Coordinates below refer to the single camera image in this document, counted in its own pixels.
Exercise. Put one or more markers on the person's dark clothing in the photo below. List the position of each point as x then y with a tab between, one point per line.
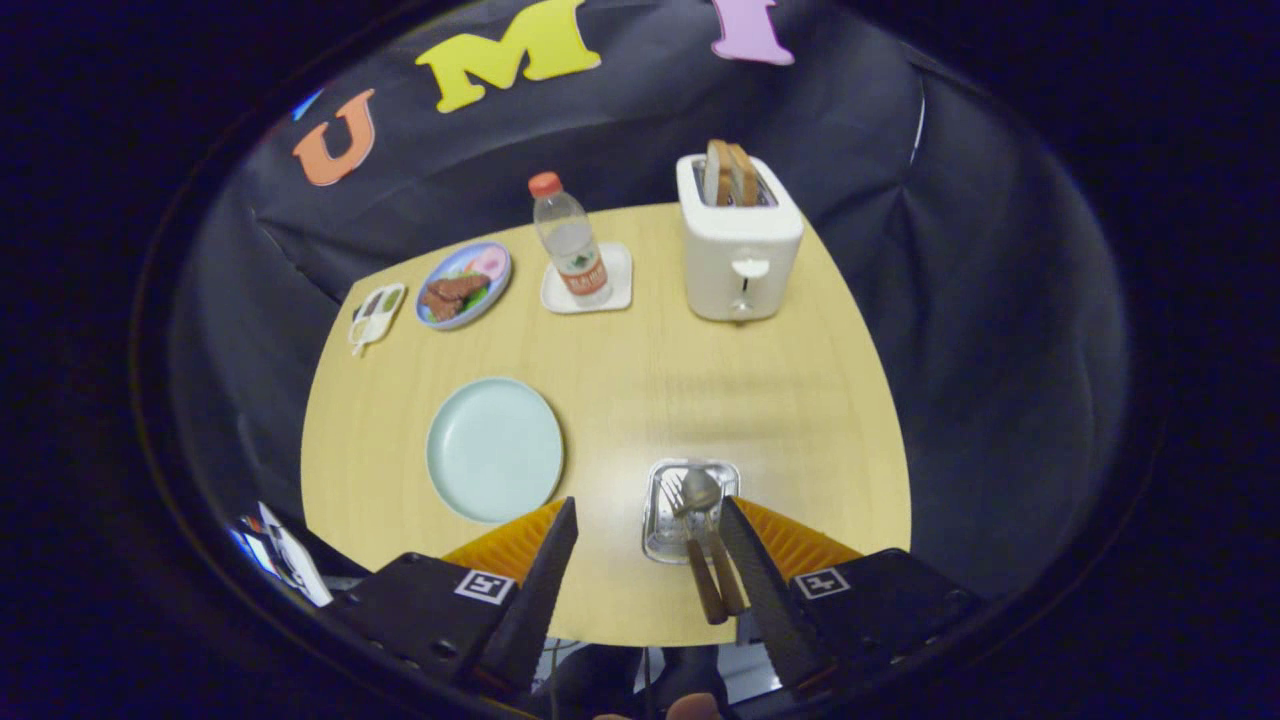
600	680

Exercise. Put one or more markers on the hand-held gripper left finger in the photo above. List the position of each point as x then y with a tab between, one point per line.
540	600

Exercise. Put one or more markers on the white divided sauce dish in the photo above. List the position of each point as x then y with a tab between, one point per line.
378	315

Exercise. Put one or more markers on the brown meat pieces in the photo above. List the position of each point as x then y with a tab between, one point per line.
455	292

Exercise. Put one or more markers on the white toaster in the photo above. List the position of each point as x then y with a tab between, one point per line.
740	240

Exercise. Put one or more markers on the black backdrop cloth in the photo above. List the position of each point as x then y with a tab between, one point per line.
950	300

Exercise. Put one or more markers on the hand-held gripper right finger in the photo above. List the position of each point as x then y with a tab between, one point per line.
770	600

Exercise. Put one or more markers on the clear water bottle red cap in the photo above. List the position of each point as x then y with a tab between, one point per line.
572	245

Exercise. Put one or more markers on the light green plate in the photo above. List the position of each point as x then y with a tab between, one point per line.
495	450

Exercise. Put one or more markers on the toasted bread slice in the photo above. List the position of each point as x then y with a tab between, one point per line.
717	172
745	175

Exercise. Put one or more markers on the white square coaster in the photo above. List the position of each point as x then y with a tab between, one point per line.
621	265

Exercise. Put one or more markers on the blue plate with food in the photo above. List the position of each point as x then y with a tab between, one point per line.
490	262

